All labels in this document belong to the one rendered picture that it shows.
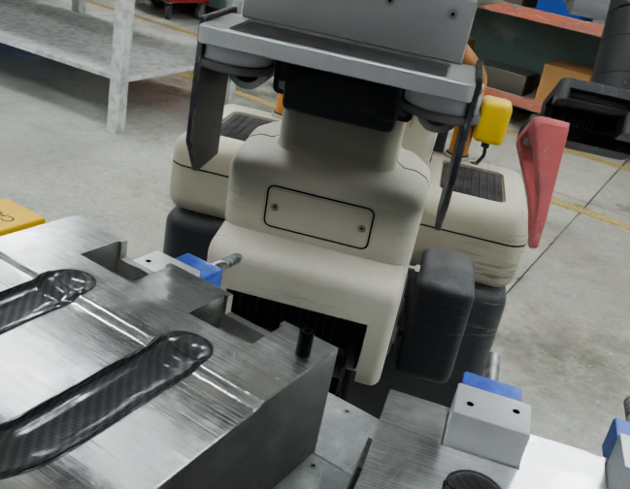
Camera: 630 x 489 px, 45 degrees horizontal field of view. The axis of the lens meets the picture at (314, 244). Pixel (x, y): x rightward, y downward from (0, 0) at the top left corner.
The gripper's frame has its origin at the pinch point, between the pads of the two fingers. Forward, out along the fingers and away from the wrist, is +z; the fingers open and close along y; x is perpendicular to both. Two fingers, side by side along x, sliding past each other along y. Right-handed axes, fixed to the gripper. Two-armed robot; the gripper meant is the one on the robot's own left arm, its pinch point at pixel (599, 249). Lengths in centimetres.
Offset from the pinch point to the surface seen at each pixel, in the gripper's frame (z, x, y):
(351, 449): 17.6, 8.7, -11.7
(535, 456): 13.9, 3.9, 0.1
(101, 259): 8.8, 8.7, -34.0
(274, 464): 18.5, 1.6, -16.4
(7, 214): 8, 20, -49
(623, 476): 13.2, 1.0, 4.9
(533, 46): -194, 498, 45
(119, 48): -71, 272, -153
